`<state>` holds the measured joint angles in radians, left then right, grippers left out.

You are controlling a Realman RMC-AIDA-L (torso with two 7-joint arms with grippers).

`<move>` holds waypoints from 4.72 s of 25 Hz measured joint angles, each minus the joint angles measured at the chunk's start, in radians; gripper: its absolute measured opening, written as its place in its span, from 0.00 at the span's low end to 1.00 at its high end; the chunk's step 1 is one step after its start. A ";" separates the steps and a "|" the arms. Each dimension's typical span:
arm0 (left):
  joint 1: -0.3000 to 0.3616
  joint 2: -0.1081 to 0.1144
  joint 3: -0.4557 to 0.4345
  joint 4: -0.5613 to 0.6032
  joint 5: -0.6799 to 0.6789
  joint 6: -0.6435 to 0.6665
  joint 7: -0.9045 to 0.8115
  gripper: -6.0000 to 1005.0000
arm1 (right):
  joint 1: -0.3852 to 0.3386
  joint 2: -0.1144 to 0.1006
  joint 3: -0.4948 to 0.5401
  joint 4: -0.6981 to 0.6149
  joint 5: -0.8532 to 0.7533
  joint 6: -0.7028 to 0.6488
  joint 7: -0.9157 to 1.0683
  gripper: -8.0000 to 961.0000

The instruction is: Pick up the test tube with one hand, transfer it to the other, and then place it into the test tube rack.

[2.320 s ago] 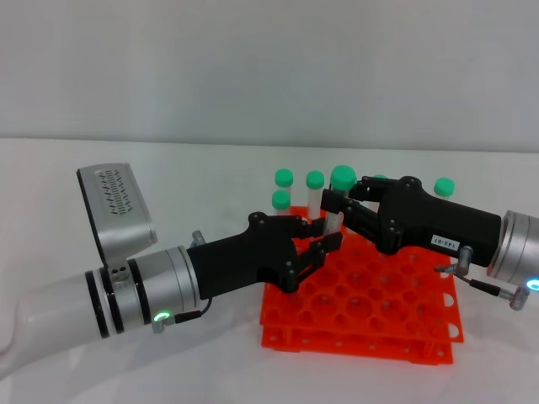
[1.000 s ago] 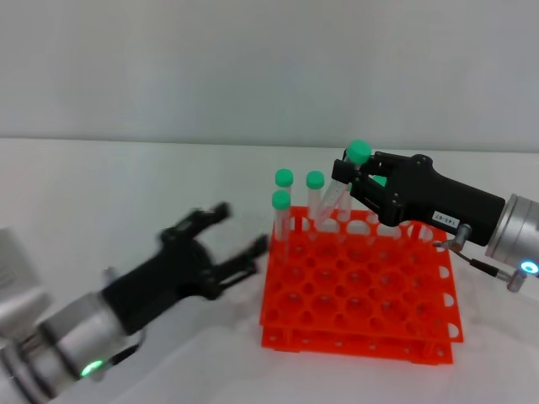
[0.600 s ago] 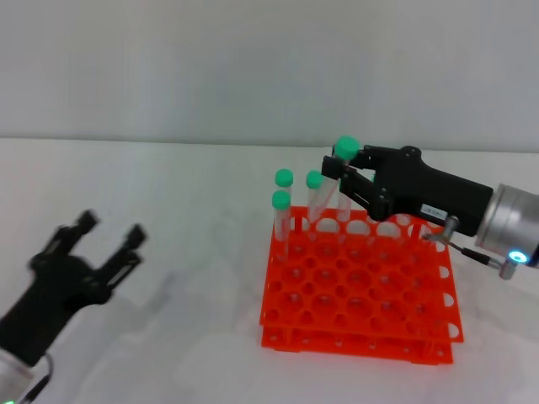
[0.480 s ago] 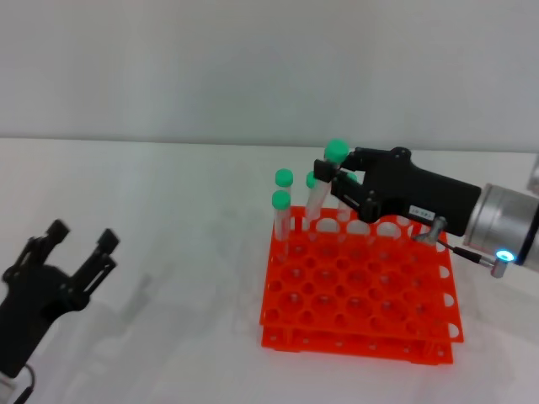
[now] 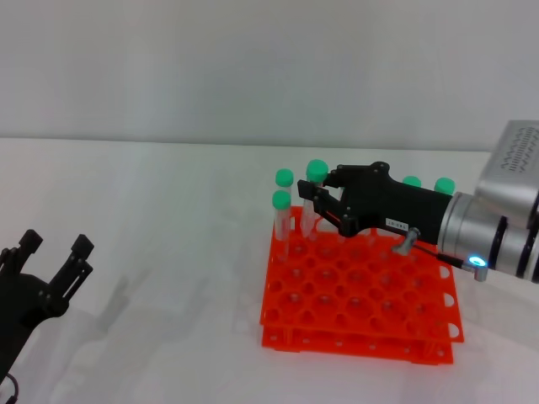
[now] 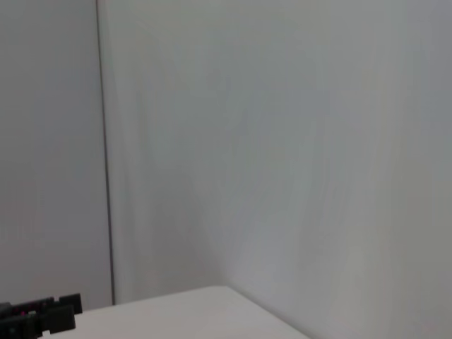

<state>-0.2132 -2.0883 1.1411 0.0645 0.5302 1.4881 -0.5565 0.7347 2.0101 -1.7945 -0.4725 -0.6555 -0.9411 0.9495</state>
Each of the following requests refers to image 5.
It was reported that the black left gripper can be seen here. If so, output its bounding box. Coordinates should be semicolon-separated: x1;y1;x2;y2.
0;229;96;378

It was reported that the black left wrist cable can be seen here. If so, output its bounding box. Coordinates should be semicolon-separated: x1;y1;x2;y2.
3;372;21;404

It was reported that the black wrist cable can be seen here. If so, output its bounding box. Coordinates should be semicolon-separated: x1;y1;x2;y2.
414;243;469;268
3;372;21;404

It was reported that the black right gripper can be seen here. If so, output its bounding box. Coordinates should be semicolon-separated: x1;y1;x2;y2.
296;161;456;245

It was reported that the orange plastic test tube rack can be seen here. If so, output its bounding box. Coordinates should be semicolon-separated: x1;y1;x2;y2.
259;205;466;365

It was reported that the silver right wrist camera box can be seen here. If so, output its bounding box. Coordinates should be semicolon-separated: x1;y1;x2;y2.
473;120;539;231

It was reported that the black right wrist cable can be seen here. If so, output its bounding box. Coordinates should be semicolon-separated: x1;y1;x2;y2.
414;243;469;268

